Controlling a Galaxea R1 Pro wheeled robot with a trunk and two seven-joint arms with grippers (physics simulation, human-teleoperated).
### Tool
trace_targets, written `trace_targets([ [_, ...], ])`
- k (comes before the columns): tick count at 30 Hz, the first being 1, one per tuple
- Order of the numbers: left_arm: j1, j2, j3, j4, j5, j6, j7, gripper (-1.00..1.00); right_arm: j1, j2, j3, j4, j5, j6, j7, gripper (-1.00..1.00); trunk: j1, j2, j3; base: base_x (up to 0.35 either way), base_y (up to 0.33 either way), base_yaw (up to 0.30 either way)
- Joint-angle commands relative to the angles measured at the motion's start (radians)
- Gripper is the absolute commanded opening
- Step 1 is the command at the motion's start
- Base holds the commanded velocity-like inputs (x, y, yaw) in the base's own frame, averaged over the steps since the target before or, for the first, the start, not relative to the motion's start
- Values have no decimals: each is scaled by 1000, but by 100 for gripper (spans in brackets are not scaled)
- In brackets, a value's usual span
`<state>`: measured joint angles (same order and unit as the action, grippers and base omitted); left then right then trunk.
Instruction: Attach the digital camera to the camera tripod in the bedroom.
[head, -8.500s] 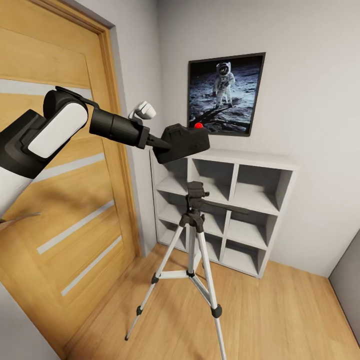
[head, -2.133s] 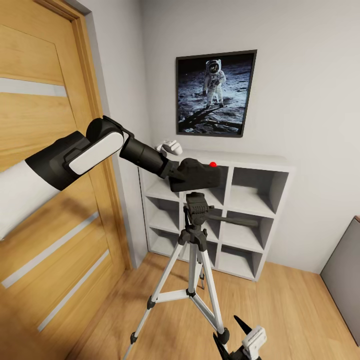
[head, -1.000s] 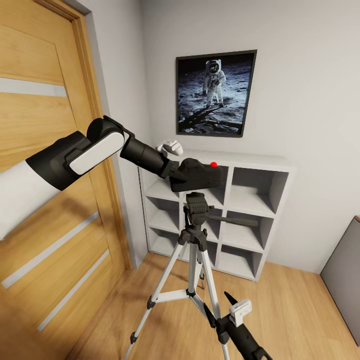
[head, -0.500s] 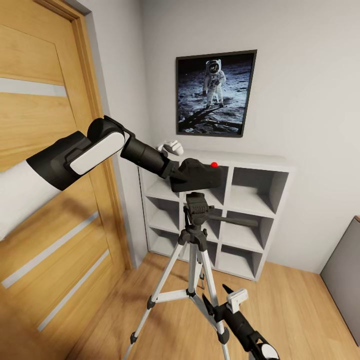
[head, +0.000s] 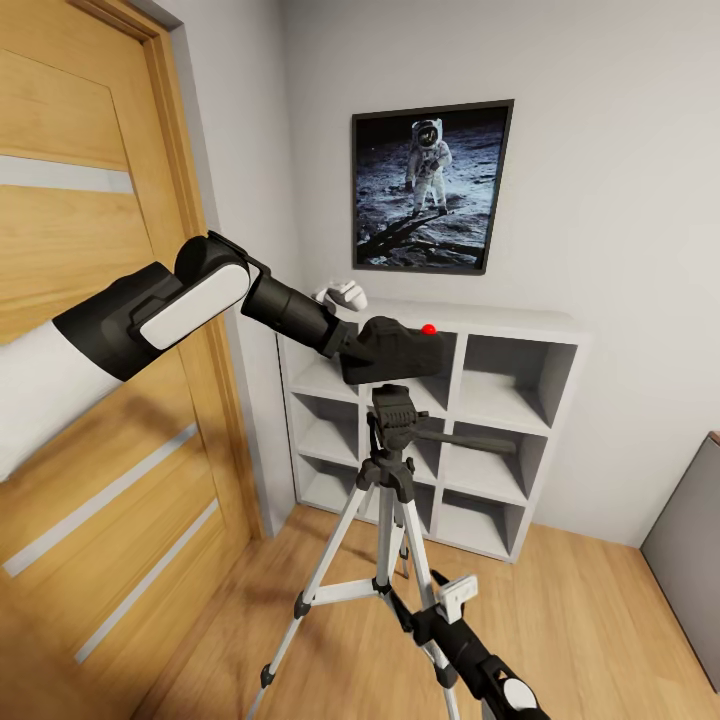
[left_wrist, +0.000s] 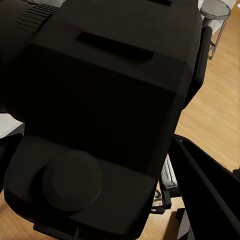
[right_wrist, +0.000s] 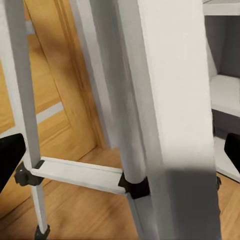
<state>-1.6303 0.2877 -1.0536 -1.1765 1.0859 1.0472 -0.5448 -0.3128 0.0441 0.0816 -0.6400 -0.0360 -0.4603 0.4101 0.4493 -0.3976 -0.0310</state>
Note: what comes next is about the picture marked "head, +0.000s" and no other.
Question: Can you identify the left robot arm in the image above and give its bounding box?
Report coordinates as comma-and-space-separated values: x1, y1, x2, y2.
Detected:
0, 230, 378, 483

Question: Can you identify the camera tripod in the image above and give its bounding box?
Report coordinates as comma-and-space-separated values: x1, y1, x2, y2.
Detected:
245, 382, 516, 720

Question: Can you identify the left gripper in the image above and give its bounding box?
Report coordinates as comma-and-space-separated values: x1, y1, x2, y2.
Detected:
268, 286, 378, 363

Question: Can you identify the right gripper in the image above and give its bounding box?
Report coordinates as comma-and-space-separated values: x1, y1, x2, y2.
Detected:
389, 572, 479, 669

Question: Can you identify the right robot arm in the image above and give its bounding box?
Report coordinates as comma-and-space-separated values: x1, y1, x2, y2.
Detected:
389, 572, 551, 720

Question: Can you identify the digital camera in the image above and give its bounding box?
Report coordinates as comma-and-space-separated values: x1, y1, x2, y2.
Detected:
339, 317, 444, 385

